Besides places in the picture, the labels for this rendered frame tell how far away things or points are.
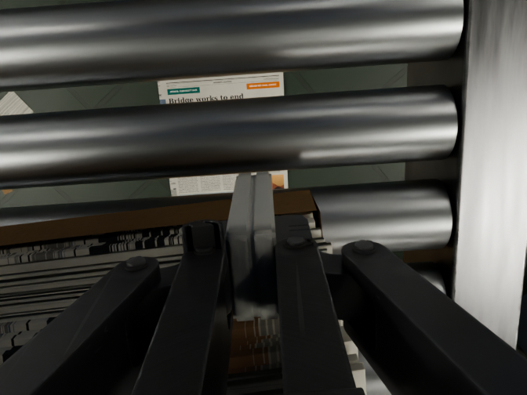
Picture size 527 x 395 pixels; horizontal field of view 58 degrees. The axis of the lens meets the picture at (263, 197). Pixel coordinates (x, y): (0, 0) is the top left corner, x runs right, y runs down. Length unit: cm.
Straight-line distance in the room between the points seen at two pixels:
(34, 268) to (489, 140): 28
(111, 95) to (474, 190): 93
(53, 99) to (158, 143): 90
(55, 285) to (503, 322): 30
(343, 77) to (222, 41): 83
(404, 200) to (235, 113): 13
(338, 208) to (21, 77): 21
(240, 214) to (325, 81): 96
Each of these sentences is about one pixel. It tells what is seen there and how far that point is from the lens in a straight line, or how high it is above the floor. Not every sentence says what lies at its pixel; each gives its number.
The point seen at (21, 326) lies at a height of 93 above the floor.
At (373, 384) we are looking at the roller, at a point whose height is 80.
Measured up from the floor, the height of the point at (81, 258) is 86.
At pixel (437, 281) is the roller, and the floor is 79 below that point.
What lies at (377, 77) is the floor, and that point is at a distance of 113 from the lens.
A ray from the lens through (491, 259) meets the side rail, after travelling 36.
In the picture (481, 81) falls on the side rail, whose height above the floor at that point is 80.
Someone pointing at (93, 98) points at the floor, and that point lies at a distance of 116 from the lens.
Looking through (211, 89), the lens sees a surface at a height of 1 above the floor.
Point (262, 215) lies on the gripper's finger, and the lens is 15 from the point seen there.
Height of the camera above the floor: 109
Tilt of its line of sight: 72 degrees down
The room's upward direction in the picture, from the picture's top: 179 degrees clockwise
